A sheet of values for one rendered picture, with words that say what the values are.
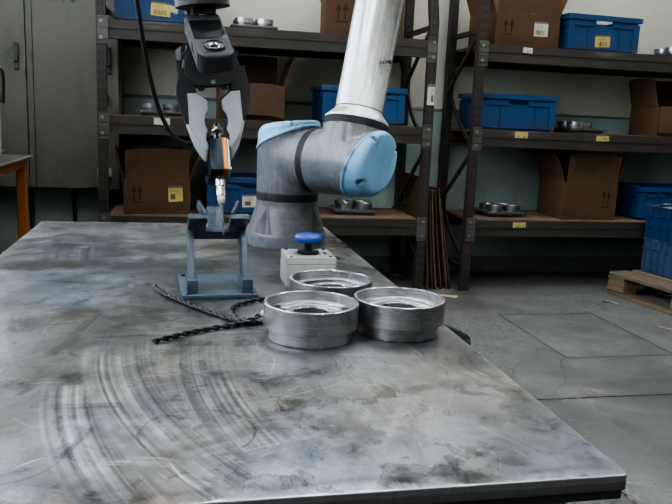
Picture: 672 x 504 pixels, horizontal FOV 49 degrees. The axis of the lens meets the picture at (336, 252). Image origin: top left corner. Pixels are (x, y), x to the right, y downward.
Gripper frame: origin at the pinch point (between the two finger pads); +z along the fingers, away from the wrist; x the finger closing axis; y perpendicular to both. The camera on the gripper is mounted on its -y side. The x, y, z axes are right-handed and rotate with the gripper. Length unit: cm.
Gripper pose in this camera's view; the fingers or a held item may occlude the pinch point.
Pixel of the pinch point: (218, 151)
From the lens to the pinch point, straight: 101.4
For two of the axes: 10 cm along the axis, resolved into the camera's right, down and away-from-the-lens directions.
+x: -9.4, 1.2, -3.0
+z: 0.6, 9.8, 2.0
